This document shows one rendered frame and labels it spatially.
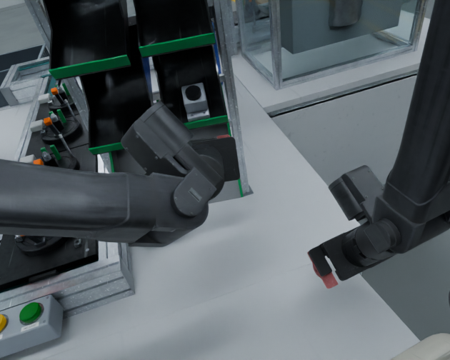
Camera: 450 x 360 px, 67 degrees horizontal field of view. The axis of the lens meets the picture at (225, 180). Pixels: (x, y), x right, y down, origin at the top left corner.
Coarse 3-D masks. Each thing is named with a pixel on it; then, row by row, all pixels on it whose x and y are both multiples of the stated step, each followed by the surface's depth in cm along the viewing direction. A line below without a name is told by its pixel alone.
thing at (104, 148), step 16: (144, 64) 70; (80, 80) 68; (96, 80) 75; (112, 80) 75; (128, 80) 75; (144, 80) 69; (96, 96) 74; (112, 96) 73; (128, 96) 73; (144, 96) 72; (96, 112) 72; (112, 112) 71; (128, 112) 71; (144, 112) 71; (96, 128) 70; (112, 128) 70; (128, 128) 69; (96, 144) 68; (112, 144) 66
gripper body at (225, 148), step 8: (232, 136) 50; (192, 144) 49; (200, 144) 49; (208, 144) 50; (216, 144) 50; (224, 144) 50; (232, 144) 50; (216, 152) 46; (224, 152) 50; (232, 152) 50; (224, 160) 50; (232, 160) 50; (224, 168) 50; (232, 168) 50; (224, 176) 51; (232, 176) 51
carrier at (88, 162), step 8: (64, 144) 102; (88, 144) 113; (56, 152) 104; (64, 152) 112; (72, 152) 111; (80, 152) 110; (88, 152) 110; (24, 160) 108; (32, 160) 108; (48, 160) 99; (56, 160) 105; (64, 160) 105; (72, 160) 104; (80, 160) 107; (88, 160) 106; (96, 160) 107; (64, 168) 101; (72, 168) 101; (80, 168) 104; (88, 168) 103; (96, 168) 104
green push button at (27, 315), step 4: (28, 304) 69; (32, 304) 69; (36, 304) 69; (24, 308) 69; (28, 308) 69; (32, 308) 68; (36, 308) 68; (40, 308) 69; (20, 312) 68; (24, 312) 68; (28, 312) 68; (32, 312) 68; (36, 312) 68; (40, 312) 68; (20, 316) 67; (24, 316) 67; (28, 316) 67; (32, 316) 67; (36, 316) 68; (24, 320) 67; (28, 320) 67; (32, 320) 67
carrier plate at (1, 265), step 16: (96, 240) 81; (0, 256) 81; (16, 256) 80; (32, 256) 79; (48, 256) 78; (64, 256) 78; (80, 256) 77; (96, 256) 78; (0, 272) 77; (16, 272) 76; (32, 272) 76; (0, 288) 75
